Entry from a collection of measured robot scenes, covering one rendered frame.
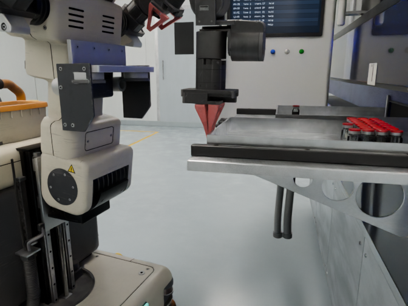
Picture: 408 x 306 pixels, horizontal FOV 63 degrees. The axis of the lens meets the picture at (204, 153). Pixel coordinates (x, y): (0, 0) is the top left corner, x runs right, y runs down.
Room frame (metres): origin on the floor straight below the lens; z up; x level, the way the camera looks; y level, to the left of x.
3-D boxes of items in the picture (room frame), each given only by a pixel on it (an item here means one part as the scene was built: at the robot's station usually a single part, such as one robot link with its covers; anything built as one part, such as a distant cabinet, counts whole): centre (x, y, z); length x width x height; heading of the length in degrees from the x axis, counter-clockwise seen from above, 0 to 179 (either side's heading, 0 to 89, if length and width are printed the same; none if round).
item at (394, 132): (0.65, -0.35, 0.90); 0.18 x 0.02 x 0.05; 166
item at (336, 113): (0.99, -0.39, 0.90); 0.34 x 0.26 x 0.04; 77
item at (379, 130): (0.65, -0.33, 0.90); 0.18 x 0.02 x 0.05; 167
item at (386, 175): (0.84, -0.28, 0.87); 0.70 x 0.48 x 0.02; 167
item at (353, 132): (0.59, -0.27, 0.90); 0.02 x 0.02 x 0.05
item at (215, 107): (0.66, 0.00, 0.94); 0.07 x 0.07 x 0.09; 77
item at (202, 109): (0.65, -0.02, 0.94); 0.07 x 0.07 x 0.09; 77
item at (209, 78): (0.65, -0.01, 1.01); 0.10 x 0.07 x 0.07; 77
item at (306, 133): (0.68, -0.20, 0.90); 0.34 x 0.26 x 0.04; 76
